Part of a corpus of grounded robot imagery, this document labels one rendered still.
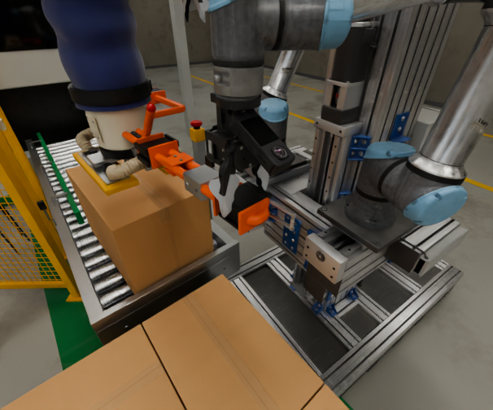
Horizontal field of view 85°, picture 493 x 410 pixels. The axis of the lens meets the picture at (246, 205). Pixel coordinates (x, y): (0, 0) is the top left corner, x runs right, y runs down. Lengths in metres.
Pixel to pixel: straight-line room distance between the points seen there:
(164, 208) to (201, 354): 0.55
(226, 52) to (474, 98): 0.46
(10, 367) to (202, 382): 1.28
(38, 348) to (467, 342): 2.47
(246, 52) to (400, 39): 0.61
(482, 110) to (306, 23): 0.38
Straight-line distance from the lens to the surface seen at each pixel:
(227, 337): 1.14
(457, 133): 0.67
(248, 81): 0.41
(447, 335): 2.12
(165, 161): 0.68
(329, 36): 0.45
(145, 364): 1.15
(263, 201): 0.50
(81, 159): 1.10
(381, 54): 0.97
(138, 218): 1.04
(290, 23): 0.42
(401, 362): 1.89
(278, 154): 0.40
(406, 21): 0.94
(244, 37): 0.40
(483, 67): 0.66
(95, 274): 1.49
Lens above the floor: 1.55
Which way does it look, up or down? 36 degrees down
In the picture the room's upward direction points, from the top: straight up
